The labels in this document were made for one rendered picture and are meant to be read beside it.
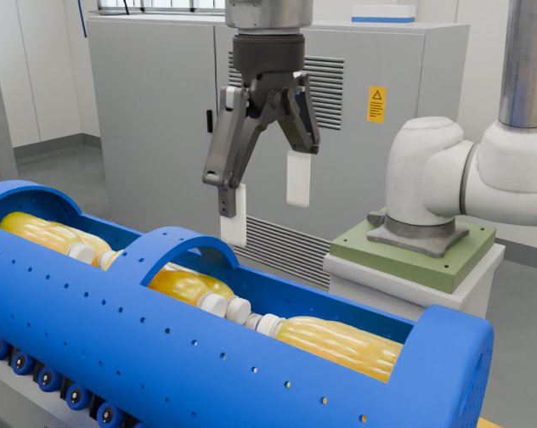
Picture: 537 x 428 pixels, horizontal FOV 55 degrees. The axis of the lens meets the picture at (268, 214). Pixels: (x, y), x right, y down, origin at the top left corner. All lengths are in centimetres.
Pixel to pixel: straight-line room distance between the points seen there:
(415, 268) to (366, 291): 14
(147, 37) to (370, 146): 145
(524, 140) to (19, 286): 89
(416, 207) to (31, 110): 512
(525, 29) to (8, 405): 112
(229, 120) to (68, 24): 560
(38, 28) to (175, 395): 545
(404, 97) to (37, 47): 442
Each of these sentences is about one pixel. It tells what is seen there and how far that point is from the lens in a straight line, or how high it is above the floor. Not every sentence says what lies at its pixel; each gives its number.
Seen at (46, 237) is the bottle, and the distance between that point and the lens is 94.
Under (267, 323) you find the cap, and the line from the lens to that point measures 67.
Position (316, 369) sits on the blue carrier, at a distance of 56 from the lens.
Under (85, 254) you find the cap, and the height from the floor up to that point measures 116.
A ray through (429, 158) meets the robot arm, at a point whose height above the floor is 125.
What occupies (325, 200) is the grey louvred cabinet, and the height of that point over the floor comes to 67.
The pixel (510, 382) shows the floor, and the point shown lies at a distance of 260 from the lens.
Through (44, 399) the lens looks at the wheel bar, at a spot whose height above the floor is 92.
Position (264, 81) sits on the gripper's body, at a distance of 54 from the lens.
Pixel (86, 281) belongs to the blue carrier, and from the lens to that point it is 76.
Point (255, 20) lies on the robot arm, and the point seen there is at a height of 153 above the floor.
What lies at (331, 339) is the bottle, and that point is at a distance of 62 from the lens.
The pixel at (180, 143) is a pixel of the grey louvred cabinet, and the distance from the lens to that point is 302.
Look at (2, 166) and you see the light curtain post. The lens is 174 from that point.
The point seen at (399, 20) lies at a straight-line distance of 234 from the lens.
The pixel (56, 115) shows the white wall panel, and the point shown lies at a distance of 607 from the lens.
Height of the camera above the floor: 155
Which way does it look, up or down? 23 degrees down
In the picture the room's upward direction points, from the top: straight up
